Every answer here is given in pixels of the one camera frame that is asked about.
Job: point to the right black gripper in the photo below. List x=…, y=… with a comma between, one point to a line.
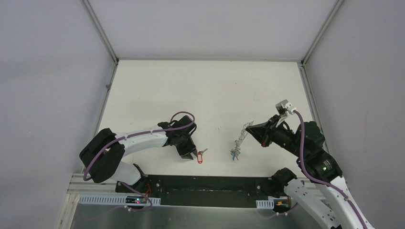
x=263, y=132

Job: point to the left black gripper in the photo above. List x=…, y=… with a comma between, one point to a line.
x=185, y=146

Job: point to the key with red tag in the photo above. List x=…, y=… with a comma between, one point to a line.
x=200, y=156

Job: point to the large silver carabiner keyring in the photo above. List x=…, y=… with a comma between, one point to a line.
x=240, y=139

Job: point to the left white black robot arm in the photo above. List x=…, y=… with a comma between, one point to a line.
x=102, y=156

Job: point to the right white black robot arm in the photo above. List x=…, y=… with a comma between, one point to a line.
x=306, y=143

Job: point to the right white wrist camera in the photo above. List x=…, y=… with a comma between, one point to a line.
x=285, y=109

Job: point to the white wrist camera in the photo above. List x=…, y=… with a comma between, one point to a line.
x=185, y=120
x=285, y=109

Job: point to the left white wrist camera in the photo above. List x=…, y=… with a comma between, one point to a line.
x=185, y=120

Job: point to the right white slotted cable duct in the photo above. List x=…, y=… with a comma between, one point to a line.
x=265, y=204

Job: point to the white slotted cable duct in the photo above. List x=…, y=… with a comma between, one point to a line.
x=103, y=199
x=265, y=204

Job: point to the left white slotted cable duct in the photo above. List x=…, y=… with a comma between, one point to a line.
x=103, y=199

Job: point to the right aluminium frame post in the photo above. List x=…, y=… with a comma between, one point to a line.
x=322, y=31

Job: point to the aluminium frame post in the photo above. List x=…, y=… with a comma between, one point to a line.
x=99, y=29
x=322, y=31

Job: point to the left aluminium frame post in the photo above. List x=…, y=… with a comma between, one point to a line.
x=99, y=29

